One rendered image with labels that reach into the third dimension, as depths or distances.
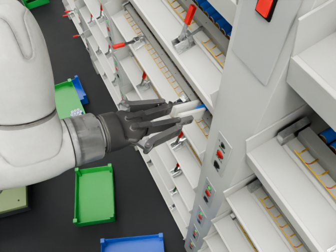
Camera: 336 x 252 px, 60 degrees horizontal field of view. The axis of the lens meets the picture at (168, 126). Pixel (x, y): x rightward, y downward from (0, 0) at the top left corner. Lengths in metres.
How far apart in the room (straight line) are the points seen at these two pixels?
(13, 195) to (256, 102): 1.34
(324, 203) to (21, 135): 0.44
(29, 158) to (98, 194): 1.21
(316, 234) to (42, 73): 0.43
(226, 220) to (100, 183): 1.00
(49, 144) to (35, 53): 0.14
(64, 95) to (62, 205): 0.70
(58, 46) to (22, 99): 2.06
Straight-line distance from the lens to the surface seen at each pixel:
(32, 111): 0.46
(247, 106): 0.42
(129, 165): 1.73
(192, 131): 0.72
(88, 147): 0.52
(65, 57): 2.38
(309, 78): 0.32
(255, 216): 0.65
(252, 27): 0.35
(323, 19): 0.31
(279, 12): 0.32
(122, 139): 0.54
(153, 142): 0.55
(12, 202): 1.56
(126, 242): 1.58
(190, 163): 0.89
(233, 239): 0.84
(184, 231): 1.45
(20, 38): 0.44
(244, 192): 0.66
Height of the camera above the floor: 1.54
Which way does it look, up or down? 56 degrees down
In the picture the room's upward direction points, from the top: straight up
